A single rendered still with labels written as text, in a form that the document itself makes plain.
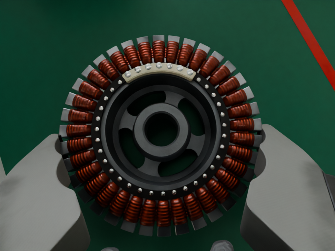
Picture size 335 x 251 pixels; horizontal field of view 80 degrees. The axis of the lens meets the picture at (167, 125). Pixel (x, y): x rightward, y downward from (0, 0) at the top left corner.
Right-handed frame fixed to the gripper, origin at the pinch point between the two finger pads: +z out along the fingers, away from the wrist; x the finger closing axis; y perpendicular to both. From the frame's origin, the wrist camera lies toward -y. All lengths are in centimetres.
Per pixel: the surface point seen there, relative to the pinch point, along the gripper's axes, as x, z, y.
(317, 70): 11.9, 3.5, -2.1
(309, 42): 11.7, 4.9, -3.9
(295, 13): 11.0, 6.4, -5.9
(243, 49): 6.5, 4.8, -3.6
